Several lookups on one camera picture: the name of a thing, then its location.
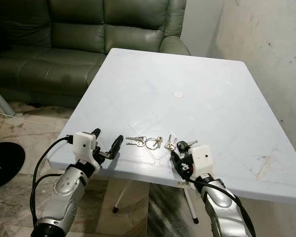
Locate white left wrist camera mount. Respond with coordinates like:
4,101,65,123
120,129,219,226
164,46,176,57
72,131,100,166

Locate grey metal pole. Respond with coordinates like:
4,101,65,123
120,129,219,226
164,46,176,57
0,84,16,118

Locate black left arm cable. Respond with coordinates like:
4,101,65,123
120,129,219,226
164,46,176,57
33,135,75,229

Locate small silver keys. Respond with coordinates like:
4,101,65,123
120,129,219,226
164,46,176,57
165,134,178,152

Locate thin white floor cable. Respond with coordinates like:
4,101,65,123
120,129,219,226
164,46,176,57
0,108,70,128

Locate black car key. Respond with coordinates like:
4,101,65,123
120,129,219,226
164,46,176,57
176,140,199,153

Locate white plastic table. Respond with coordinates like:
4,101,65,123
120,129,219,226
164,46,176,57
48,48,296,205

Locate white table leg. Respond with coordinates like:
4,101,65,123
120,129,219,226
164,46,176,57
112,180,132,214
183,188,199,225

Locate green leather sofa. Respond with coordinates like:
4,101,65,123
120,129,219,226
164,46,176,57
0,0,191,108

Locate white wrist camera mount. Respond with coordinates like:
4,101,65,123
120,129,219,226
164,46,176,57
188,144,213,181
72,131,100,166

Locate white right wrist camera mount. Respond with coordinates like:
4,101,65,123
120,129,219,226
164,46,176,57
188,144,213,181

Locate silver keys on ring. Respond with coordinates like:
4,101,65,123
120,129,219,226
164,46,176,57
125,135,164,151

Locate black round stand base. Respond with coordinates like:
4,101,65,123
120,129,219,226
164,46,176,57
0,142,26,190

